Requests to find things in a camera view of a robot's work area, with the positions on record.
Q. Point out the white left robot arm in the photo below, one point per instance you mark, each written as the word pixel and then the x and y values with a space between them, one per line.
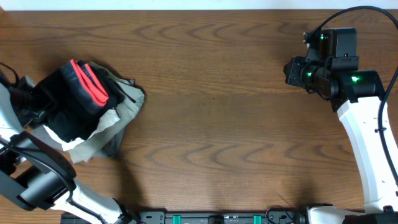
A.
pixel 34 175

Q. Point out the grey folded garment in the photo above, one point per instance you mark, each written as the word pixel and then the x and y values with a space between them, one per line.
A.
pixel 111 149

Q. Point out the black leggings red waistband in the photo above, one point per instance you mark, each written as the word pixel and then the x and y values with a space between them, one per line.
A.
pixel 94 93

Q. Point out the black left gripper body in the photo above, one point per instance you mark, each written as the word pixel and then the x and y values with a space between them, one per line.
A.
pixel 29 107

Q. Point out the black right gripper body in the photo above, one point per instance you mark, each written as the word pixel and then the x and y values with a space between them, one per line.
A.
pixel 309 76

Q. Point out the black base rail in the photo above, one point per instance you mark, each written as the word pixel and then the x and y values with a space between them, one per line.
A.
pixel 270 217

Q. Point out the black folded garment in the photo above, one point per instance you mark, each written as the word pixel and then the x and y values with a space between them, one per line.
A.
pixel 65 117

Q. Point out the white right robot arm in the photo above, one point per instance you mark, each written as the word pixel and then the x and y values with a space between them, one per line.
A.
pixel 356 97

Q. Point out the white folded garment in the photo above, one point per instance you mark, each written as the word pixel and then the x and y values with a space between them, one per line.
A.
pixel 65 146

